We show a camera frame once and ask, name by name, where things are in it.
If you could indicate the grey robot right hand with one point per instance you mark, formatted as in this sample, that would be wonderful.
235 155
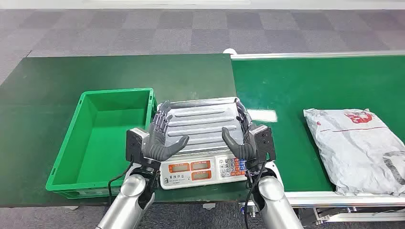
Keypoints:
240 150

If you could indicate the white round cap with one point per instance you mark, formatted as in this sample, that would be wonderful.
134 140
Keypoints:
229 51

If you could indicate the grey plastic mailer package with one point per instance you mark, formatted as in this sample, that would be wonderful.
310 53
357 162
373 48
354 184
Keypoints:
354 148

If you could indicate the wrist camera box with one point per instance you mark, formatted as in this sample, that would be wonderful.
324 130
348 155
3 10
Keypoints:
262 142
134 143

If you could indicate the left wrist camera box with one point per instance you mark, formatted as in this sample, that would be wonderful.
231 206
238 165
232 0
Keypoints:
134 143

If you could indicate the green plastic basket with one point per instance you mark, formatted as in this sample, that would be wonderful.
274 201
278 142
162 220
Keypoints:
104 142

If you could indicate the white table foot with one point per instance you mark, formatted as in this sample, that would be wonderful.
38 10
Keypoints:
70 207
208 206

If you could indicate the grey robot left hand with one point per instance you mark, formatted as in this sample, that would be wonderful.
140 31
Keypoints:
156 148

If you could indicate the white electronic scale, steel tray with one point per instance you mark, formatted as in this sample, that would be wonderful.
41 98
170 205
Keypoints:
199 126

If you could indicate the green conveyor belt, aluminium frame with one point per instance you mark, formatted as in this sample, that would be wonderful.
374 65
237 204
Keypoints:
316 82

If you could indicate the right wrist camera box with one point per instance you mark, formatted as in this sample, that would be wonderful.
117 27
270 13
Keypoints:
262 142

